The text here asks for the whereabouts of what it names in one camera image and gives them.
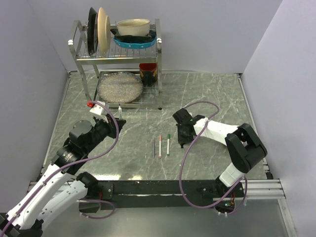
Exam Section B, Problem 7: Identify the red white marker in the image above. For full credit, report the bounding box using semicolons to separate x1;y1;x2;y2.
158;135;162;158

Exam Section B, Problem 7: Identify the red black cup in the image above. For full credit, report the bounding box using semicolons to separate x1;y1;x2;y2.
139;63;158;86

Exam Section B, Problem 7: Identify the black dish under bowl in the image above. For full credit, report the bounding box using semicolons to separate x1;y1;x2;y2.
110;29;157;43

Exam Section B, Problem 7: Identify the steel dish rack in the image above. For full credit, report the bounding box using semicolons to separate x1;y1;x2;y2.
68;19;162;110

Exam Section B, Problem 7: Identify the black base beam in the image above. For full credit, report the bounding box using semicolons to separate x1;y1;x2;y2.
85;180;229;208

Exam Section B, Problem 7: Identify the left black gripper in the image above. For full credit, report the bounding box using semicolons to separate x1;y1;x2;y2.
83;113;126;154

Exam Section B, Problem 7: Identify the beige plate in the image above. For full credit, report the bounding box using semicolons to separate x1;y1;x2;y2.
97;7;111;57

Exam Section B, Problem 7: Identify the black plate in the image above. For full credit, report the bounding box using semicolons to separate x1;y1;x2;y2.
87;7;98;56

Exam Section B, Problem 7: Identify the black white marker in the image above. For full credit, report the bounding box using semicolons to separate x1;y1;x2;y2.
118;105;122;120

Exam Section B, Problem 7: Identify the blue dotted dish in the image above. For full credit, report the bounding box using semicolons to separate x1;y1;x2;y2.
114;37;157;49

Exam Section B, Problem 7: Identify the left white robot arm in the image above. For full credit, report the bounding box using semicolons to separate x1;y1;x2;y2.
0;115;126;237

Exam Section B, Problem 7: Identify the speckled glass plate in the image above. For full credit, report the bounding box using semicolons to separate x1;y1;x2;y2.
97;72;144;104

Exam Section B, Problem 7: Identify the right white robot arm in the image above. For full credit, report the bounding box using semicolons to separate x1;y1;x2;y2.
173;108;268;197

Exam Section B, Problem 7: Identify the aluminium frame rail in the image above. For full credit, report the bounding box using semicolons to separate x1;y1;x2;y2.
24;179;286;204

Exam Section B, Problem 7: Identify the cream bowl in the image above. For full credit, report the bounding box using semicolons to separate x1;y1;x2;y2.
117;19;150;37

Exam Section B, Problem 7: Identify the purple pen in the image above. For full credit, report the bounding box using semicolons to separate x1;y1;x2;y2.
153;138;156;158

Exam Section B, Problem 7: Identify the green white marker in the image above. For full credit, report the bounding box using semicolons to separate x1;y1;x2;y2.
166;134;171;156

